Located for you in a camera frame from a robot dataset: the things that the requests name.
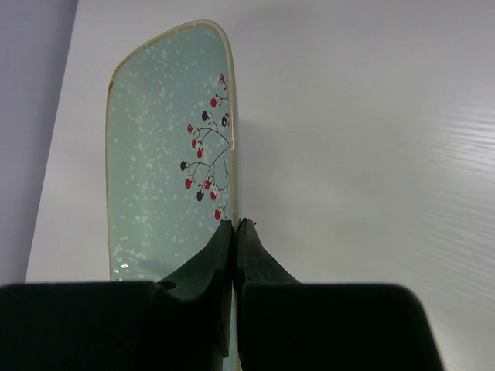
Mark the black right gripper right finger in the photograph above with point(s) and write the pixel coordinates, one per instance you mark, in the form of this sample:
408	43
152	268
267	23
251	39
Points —
283	324

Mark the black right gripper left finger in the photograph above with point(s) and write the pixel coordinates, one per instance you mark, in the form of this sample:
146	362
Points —
181	322

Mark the light green speckled plate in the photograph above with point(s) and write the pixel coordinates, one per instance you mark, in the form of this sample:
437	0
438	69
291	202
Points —
170	154

